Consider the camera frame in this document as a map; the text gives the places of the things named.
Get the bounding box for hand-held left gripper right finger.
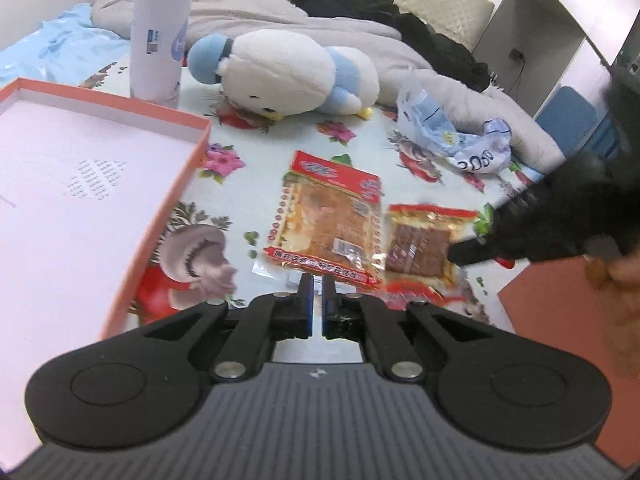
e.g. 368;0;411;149
321;276;494;382

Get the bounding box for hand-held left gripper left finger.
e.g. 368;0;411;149
142;272;315;382

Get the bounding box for grey blanket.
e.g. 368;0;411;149
91;0;566;167

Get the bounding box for small red snack packet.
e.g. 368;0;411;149
384;203;479;295

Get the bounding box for blue padded chair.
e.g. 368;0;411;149
535;85;599;154

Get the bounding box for shallow pink box lid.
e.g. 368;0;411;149
0;77;213;467

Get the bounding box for floral tablecloth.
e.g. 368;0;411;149
77;55;566;332

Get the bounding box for white spray bottle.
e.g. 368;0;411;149
129;0;195;110

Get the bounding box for orange snack packet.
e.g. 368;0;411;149
262;150;385;292

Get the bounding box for light blue bedsheet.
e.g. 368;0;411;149
0;2;132;92

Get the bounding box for crumpled blue white plastic bag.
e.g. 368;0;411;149
445;117;514;176

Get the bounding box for clear plastic bag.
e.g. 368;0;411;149
396;67;482;157

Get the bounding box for black clothes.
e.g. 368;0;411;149
270;0;494;94

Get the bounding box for deep pink cardboard box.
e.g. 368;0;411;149
500;262;640;477

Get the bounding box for person's right hand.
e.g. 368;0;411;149
582;252;640;377

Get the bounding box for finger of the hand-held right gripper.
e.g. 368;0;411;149
446;236;503;267

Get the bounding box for white cabinet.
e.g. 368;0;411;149
472;0;627;117

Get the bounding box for white and blue plush toy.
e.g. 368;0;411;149
186;29;381;122

